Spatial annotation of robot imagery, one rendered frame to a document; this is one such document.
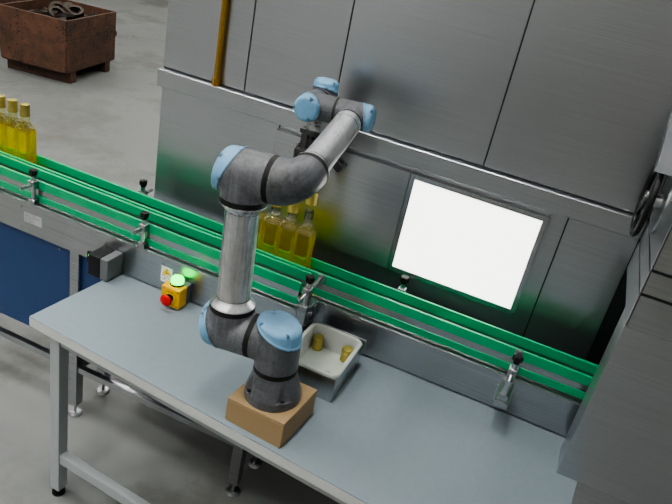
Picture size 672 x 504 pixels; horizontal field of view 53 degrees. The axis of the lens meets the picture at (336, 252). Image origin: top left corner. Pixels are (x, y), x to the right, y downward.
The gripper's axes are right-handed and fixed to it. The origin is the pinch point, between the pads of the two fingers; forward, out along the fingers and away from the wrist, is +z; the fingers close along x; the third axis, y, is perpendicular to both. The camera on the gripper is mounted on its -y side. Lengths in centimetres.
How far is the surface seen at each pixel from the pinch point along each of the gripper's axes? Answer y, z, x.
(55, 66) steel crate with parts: 398, 104, -315
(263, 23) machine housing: 33, -43, -15
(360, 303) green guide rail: -24.2, 28.4, 3.9
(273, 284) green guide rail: 2.0, 27.6, 13.6
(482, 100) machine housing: -40, -39, -15
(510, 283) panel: -65, 12, -13
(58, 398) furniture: 53, 75, 50
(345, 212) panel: -7.9, 7.7, -11.9
